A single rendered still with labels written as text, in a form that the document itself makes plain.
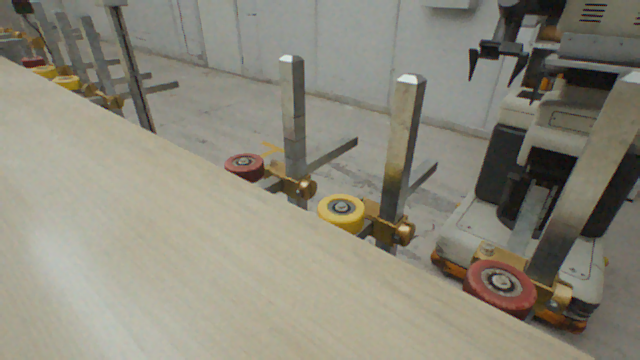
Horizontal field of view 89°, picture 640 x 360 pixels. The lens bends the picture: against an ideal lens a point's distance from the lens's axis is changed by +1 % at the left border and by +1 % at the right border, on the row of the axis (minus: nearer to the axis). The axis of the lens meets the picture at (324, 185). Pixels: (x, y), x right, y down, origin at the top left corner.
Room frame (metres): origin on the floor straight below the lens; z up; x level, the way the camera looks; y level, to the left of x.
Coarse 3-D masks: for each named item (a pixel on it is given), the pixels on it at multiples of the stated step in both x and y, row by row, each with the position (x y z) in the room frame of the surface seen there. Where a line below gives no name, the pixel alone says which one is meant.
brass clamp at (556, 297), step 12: (480, 252) 0.39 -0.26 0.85; (504, 252) 0.39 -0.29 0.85; (516, 264) 0.37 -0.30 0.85; (528, 276) 0.34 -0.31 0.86; (540, 288) 0.32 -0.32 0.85; (552, 288) 0.32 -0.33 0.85; (564, 288) 0.32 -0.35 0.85; (540, 300) 0.32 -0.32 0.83; (552, 300) 0.31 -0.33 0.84; (564, 300) 0.31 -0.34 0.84; (540, 312) 0.31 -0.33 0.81; (552, 312) 0.30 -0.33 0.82
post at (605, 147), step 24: (624, 72) 0.37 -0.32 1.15; (624, 96) 0.34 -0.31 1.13; (600, 120) 0.34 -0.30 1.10; (624, 120) 0.33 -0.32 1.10; (600, 144) 0.34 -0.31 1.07; (624, 144) 0.33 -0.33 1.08; (576, 168) 0.34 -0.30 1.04; (600, 168) 0.33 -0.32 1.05; (576, 192) 0.34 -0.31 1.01; (600, 192) 0.32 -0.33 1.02; (552, 216) 0.34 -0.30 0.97; (576, 216) 0.33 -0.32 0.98; (552, 240) 0.34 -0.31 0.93; (528, 264) 0.35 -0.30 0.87; (552, 264) 0.33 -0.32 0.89
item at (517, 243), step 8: (536, 192) 0.59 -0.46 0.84; (544, 192) 0.59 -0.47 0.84; (528, 200) 0.56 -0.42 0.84; (536, 200) 0.56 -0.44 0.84; (544, 200) 0.56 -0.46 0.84; (528, 208) 0.53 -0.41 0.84; (536, 208) 0.53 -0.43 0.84; (520, 216) 0.50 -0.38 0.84; (528, 216) 0.50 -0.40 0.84; (536, 216) 0.50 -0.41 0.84; (520, 224) 0.48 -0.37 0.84; (528, 224) 0.48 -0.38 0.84; (512, 232) 0.45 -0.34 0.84; (520, 232) 0.45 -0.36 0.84; (528, 232) 0.45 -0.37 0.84; (512, 240) 0.43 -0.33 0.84; (520, 240) 0.43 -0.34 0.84; (528, 240) 0.43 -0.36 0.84; (504, 248) 0.41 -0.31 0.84; (512, 248) 0.41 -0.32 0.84; (520, 248) 0.41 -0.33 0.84
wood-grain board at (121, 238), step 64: (0, 64) 1.44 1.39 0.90; (0, 128) 0.76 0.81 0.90; (64, 128) 0.77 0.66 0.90; (128, 128) 0.77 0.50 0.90; (0, 192) 0.48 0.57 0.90; (64, 192) 0.48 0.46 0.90; (128, 192) 0.48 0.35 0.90; (192, 192) 0.48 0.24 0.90; (256, 192) 0.49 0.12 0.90; (0, 256) 0.32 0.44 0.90; (64, 256) 0.32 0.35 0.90; (128, 256) 0.32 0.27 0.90; (192, 256) 0.33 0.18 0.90; (256, 256) 0.33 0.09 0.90; (320, 256) 0.33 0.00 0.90; (384, 256) 0.33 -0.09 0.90; (0, 320) 0.22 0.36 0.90; (64, 320) 0.22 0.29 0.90; (128, 320) 0.23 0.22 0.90; (192, 320) 0.23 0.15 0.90; (256, 320) 0.23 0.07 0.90; (320, 320) 0.23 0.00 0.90; (384, 320) 0.23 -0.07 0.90; (448, 320) 0.23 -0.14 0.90; (512, 320) 0.23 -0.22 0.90
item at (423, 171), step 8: (424, 160) 0.75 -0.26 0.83; (432, 160) 0.76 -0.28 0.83; (416, 168) 0.71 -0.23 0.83; (424, 168) 0.71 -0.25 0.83; (432, 168) 0.73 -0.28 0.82; (416, 176) 0.67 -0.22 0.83; (424, 176) 0.69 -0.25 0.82; (416, 184) 0.66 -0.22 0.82; (408, 192) 0.62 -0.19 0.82; (368, 224) 0.49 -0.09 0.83; (360, 232) 0.47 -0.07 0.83; (368, 232) 0.49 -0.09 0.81
